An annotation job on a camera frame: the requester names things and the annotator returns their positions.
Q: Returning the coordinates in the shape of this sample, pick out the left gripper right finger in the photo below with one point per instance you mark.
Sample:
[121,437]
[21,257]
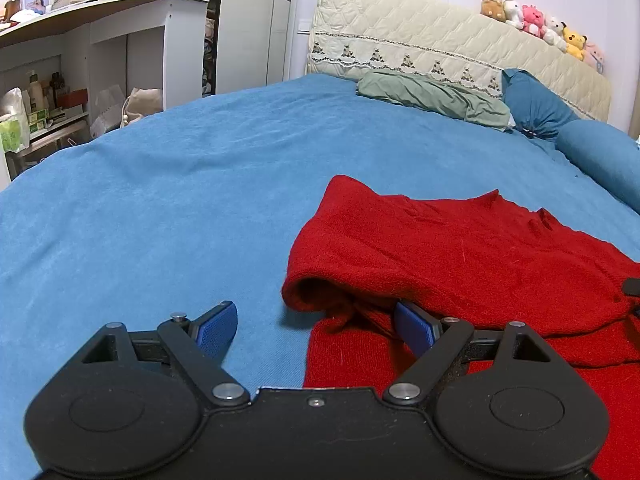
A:
[501,401]

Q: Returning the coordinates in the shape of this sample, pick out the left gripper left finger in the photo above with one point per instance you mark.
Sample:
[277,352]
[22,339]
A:
[130,401]

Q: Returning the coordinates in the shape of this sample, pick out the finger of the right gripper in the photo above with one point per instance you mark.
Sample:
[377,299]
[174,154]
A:
[631,287]

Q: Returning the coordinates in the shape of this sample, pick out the red knit sweater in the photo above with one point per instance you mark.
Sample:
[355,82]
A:
[484,260]

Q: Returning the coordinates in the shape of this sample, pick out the blue rolled duvet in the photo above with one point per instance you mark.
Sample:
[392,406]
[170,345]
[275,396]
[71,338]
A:
[605,154]

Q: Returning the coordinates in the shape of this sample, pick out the dark blue pillow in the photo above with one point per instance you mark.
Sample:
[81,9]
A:
[536,110]

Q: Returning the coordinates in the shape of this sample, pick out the blue bed sheet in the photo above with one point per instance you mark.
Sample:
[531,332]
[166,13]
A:
[203,203]

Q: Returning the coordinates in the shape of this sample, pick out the light pink plush toy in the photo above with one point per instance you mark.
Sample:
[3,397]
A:
[594,57]

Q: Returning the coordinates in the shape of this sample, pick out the yellow plush toy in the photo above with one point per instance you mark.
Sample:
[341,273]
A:
[575,42]

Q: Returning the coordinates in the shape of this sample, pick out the white plush toy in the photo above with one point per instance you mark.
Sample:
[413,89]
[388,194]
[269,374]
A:
[514,14]

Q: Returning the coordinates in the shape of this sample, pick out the beige bag on floor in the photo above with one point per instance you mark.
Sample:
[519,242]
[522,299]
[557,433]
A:
[141,103]

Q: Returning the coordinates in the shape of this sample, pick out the brown plush toy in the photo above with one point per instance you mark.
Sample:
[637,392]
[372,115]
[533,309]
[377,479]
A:
[493,9]

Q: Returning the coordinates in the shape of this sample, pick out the green pillow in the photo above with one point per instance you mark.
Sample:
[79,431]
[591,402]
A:
[442,97]

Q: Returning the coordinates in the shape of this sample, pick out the white desk shelf unit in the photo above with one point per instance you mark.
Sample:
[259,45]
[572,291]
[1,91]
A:
[131,43]

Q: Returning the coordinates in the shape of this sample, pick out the cream quilted headboard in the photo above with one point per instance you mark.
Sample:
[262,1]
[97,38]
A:
[450,43]

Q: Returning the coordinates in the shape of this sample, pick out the grey white wardrobe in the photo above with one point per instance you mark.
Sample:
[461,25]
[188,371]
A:
[244,44]

